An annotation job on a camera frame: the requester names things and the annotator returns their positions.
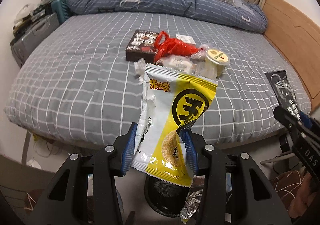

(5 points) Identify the teal suitcase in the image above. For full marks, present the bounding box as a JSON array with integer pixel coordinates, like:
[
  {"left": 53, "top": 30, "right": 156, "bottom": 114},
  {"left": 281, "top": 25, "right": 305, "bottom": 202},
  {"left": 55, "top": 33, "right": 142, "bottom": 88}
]
[{"left": 51, "top": 0, "right": 73, "bottom": 24}]

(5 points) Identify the blue striped duvet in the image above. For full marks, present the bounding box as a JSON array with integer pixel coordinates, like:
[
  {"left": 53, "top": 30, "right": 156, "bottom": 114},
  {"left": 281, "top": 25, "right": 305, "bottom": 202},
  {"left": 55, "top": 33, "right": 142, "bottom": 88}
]
[{"left": 67, "top": 0, "right": 268, "bottom": 33}]

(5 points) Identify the person's right hand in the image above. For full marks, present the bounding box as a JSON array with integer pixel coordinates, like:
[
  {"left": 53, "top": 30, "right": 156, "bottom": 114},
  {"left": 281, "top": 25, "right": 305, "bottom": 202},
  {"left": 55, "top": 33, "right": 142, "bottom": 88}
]
[{"left": 288, "top": 172, "right": 319, "bottom": 219}]

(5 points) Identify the grey suitcase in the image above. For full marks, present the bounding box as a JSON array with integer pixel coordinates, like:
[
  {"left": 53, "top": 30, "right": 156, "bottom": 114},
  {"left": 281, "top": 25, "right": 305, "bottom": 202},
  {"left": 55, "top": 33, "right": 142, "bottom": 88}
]
[{"left": 10, "top": 13, "right": 60, "bottom": 68}]

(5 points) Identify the wooden headboard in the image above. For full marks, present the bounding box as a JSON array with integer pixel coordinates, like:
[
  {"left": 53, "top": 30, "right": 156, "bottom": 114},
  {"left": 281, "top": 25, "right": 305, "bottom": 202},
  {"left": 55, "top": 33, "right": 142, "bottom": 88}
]
[{"left": 263, "top": 0, "right": 320, "bottom": 112}]

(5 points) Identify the black snack sachet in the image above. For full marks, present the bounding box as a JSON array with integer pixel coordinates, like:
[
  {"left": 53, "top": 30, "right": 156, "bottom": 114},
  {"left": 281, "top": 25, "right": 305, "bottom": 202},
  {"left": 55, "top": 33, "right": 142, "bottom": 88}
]
[{"left": 265, "top": 70, "right": 300, "bottom": 120}]

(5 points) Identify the black trash bin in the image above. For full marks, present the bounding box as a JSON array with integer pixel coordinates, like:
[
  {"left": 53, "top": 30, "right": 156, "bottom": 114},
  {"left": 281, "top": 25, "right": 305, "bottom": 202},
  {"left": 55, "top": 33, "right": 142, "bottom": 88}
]
[{"left": 144, "top": 175, "right": 204, "bottom": 221}]

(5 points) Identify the white earphone box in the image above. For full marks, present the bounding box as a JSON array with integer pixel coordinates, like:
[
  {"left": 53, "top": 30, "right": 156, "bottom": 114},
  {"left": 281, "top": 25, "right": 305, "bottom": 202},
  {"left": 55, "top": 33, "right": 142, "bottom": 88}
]
[{"left": 176, "top": 34, "right": 196, "bottom": 46}]

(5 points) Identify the clear plastic bag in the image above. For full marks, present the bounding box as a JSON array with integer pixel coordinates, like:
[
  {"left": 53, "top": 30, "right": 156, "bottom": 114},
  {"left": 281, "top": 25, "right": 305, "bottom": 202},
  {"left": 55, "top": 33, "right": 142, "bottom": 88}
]
[{"left": 191, "top": 43, "right": 213, "bottom": 61}]

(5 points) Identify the red plastic bag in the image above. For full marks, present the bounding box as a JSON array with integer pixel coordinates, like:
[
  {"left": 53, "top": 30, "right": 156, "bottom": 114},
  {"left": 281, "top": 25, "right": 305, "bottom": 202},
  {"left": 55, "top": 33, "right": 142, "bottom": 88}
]
[{"left": 154, "top": 31, "right": 199, "bottom": 62}]

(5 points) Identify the wooden bed frame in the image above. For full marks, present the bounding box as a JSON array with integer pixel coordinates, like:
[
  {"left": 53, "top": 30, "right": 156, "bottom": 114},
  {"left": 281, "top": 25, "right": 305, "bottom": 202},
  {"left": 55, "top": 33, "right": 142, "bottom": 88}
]
[{"left": 23, "top": 128, "right": 287, "bottom": 154}]

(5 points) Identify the white tissue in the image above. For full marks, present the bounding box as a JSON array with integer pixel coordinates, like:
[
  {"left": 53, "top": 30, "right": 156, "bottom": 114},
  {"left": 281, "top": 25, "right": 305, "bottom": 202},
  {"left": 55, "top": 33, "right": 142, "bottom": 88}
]
[{"left": 134, "top": 58, "right": 146, "bottom": 85}]

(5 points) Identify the grey checked bed sheet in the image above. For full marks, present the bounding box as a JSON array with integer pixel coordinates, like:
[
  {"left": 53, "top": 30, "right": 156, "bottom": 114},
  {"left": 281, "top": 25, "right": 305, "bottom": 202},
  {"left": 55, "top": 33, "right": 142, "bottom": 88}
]
[{"left": 4, "top": 12, "right": 311, "bottom": 145}]

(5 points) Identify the dark brown cookie box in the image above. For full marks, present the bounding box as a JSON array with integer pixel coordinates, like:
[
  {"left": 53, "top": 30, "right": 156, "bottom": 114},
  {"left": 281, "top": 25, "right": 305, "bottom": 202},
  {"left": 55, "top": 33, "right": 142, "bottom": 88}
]
[{"left": 125, "top": 29, "right": 159, "bottom": 63}]

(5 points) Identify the clutter pile on suitcases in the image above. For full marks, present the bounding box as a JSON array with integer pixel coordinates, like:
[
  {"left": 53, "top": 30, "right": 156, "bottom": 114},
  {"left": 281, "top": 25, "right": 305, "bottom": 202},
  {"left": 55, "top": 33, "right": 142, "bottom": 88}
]
[{"left": 13, "top": 0, "right": 53, "bottom": 39}]

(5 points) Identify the clear bubble wrap roll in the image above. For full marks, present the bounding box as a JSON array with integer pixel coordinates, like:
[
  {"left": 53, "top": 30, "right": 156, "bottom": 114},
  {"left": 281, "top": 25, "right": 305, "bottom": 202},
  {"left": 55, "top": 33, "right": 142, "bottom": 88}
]
[{"left": 195, "top": 61, "right": 217, "bottom": 80}]

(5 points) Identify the yellow white rice cracker bag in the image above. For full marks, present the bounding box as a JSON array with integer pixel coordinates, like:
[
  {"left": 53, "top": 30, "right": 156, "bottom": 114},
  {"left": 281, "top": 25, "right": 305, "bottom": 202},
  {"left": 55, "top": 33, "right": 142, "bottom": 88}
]
[{"left": 131, "top": 64, "right": 217, "bottom": 187}]

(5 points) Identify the white cotton pad pouch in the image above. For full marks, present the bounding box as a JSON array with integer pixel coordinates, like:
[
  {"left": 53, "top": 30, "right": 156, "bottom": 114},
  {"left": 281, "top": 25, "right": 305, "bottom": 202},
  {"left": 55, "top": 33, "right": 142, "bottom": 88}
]
[{"left": 156, "top": 55, "right": 196, "bottom": 74}]

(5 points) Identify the yellow yogurt cup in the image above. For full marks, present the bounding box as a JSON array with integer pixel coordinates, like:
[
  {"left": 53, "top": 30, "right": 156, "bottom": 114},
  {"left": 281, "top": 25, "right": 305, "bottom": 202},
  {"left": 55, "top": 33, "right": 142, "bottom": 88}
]
[{"left": 205, "top": 48, "right": 231, "bottom": 77}]

